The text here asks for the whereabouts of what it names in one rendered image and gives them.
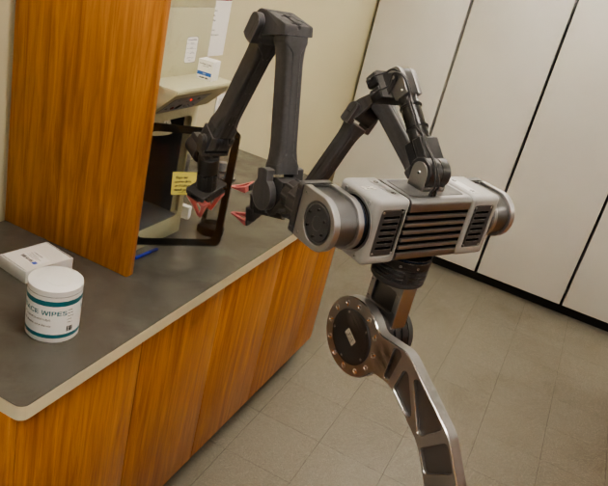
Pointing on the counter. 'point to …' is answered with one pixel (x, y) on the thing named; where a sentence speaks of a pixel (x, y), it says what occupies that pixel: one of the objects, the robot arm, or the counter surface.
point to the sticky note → (181, 182)
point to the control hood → (185, 84)
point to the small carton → (208, 68)
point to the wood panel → (84, 121)
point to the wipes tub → (53, 304)
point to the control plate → (183, 102)
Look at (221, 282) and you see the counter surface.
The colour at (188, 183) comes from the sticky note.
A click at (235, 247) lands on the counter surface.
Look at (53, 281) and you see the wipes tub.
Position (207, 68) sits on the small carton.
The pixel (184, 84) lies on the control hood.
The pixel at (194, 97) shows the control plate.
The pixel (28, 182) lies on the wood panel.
